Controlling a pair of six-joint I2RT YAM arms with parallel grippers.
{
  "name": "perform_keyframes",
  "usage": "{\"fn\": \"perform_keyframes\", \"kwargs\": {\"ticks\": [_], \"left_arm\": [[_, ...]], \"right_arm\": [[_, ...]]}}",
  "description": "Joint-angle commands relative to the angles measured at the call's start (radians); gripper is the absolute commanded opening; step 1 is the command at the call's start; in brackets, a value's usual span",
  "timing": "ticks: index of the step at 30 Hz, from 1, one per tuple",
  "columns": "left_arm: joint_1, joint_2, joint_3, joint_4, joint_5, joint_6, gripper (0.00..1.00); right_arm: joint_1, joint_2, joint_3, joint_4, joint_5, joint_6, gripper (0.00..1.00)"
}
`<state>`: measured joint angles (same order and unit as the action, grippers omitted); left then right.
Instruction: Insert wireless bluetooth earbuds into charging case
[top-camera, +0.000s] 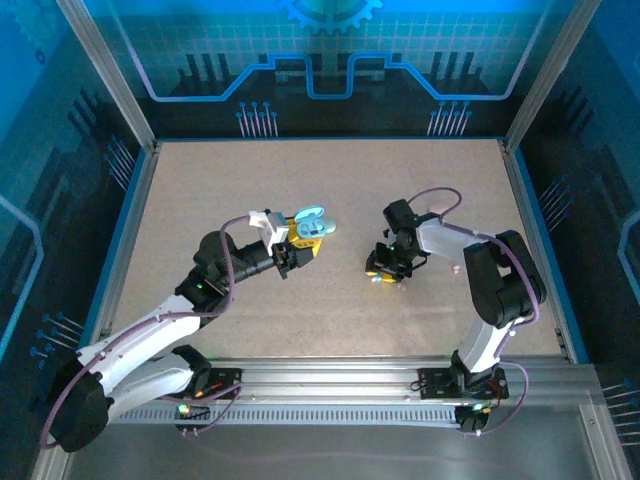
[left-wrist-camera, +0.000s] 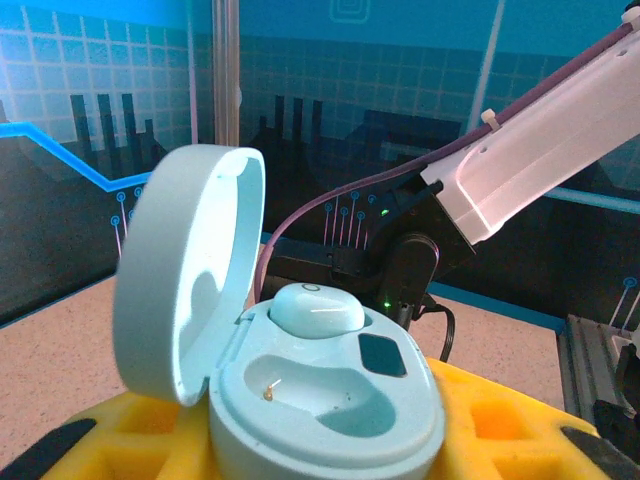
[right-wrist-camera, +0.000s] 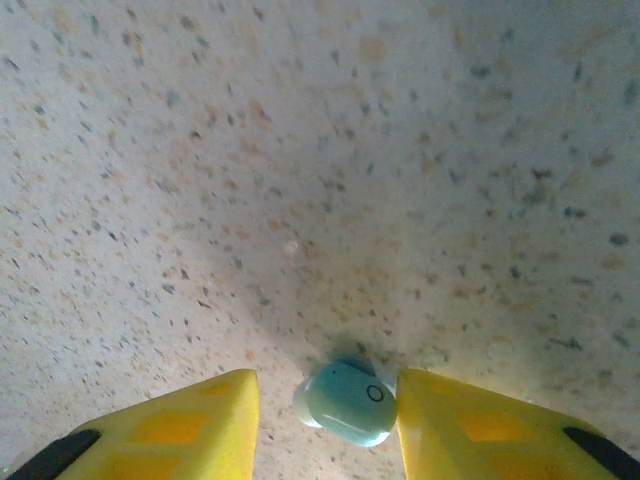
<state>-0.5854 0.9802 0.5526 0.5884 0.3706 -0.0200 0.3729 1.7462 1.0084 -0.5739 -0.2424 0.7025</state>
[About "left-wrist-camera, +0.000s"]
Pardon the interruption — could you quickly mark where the aluminium frame post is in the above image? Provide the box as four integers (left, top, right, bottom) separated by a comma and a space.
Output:
212, 0, 241, 149

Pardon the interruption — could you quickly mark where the thin black cable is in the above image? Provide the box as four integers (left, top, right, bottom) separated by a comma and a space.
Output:
423, 294, 457, 364

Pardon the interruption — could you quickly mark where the light blue earbud charging case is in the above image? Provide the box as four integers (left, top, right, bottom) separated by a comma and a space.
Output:
112, 143, 447, 480

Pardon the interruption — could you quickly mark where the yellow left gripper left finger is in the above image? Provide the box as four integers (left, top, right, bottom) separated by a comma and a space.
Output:
0, 389, 219, 480

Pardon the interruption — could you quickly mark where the light blue wireless earbud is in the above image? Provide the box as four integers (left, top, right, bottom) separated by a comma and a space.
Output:
268, 282, 366, 339

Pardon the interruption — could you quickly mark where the long aluminium mounting rail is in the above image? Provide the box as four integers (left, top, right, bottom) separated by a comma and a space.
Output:
557, 313, 640, 441

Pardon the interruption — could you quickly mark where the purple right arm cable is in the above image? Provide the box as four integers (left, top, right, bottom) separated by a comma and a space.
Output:
252, 22, 640, 306

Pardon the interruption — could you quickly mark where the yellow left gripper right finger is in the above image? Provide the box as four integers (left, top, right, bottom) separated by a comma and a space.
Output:
424, 357, 640, 480

